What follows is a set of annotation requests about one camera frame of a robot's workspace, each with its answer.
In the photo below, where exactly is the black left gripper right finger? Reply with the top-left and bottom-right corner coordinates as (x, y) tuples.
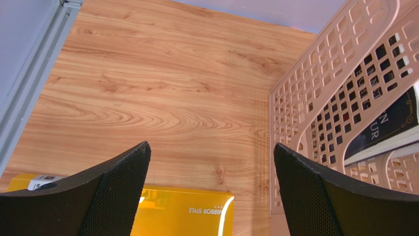
(273, 143), (419, 236)

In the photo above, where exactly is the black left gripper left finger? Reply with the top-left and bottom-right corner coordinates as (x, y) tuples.
(0, 142), (151, 236)

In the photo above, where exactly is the yellow acrylic sheet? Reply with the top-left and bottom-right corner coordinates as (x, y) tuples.
(11, 174), (234, 236)

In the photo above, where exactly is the white label sticker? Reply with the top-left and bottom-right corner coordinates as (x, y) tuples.
(27, 175), (64, 191)

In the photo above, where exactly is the dark navy book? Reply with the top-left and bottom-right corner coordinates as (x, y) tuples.
(344, 85), (419, 165)

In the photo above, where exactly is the pink plastic file organizer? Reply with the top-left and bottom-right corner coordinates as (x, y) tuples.
(269, 0), (419, 217)

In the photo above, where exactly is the aluminium frame rail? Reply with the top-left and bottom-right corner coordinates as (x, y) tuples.
(0, 0), (83, 171)

